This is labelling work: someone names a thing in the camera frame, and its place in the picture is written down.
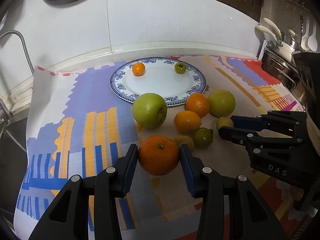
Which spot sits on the medium orange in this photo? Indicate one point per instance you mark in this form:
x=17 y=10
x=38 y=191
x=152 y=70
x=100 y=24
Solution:
x=198 y=104

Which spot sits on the small green tomato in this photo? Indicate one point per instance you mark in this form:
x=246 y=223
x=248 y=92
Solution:
x=180 y=68

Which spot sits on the white hanging spoon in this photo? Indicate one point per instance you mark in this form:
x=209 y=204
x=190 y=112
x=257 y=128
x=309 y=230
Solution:
x=312 y=41

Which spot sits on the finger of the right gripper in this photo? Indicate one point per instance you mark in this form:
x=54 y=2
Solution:
x=259 y=122
x=244 y=137

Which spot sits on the small orange kumquat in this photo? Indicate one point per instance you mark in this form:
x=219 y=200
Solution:
x=138 y=69

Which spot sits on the brown-green small fruit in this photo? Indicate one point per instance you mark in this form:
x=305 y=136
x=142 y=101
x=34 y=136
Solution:
x=184 y=139

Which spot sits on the stainless steel sink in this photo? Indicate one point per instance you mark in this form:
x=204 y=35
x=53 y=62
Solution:
x=13 y=158

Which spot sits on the green apple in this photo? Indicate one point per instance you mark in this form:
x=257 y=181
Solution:
x=149 y=110

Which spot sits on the small orange mandarin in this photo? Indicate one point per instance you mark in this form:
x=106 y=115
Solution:
x=187 y=121

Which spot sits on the large orange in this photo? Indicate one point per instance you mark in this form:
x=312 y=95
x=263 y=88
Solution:
x=158 y=155

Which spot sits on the blue white porcelain plate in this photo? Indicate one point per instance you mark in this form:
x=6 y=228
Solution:
x=159 y=78

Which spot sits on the yellowish small fruit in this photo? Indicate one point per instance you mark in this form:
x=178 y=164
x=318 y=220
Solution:
x=224 y=121

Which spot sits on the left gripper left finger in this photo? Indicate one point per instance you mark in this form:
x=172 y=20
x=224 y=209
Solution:
x=67 y=215

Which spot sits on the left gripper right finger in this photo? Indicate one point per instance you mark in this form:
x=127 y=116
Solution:
x=250 y=217

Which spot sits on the yellow-green apple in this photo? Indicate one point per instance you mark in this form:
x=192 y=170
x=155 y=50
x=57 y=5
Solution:
x=222 y=103

